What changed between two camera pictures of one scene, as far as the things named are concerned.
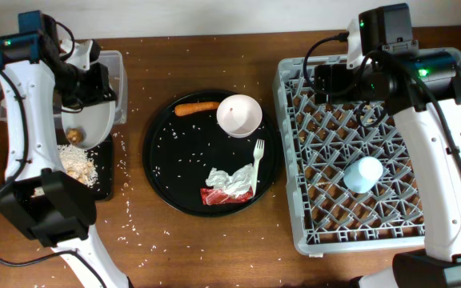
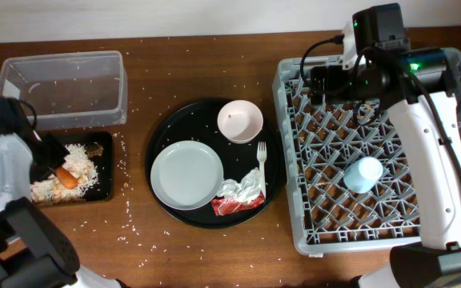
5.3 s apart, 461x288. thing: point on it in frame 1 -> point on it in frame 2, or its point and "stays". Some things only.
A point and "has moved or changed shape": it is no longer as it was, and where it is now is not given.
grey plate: (97, 120) -> (187, 175)
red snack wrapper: (212, 196) -> (224, 206)
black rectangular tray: (102, 158) stays
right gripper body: (345, 84) stays
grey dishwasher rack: (350, 183) stays
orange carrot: (186, 108) has moved or changed shape
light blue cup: (362, 174) stays
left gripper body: (87, 86) -> (50, 153)
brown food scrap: (75, 134) -> (94, 150)
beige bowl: (239, 115) has moved or changed shape
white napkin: (239, 184) has moved or changed shape
